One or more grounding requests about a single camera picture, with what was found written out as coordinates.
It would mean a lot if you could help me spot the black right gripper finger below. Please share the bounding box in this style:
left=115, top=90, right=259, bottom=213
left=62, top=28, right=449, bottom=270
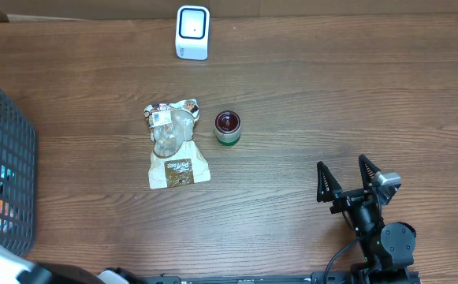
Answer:
left=359, top=155, right=380, bottom=188
left=317, top=161, right=342, bottom=202

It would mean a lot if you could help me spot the beige snack bag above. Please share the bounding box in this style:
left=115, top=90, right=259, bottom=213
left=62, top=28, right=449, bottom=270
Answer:
left=143, top=99, right=211, bottom=189

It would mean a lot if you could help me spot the orange small packet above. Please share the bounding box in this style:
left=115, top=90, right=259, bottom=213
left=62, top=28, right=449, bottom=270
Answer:
left=0, top=200, right=18, bottom=234

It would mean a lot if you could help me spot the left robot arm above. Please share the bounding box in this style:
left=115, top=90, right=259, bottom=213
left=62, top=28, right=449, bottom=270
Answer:
left=0, top=245, right=144, bottom=284

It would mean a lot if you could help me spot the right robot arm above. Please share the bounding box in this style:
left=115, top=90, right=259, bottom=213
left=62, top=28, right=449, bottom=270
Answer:
left=317, top=155, right=420, bottom=283

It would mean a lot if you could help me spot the white barcode scanner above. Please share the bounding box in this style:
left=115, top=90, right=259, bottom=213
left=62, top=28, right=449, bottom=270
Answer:
left=175, top=5, right=210, bottom=61

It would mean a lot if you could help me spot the grey plastic shopping basket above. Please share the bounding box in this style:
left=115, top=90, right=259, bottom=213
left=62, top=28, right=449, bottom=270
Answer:
left=0, top=88, right=39, bottom=256

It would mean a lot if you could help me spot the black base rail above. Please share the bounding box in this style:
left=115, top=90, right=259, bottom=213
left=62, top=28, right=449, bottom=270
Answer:
left=142, top=271, right=421, bottom=284

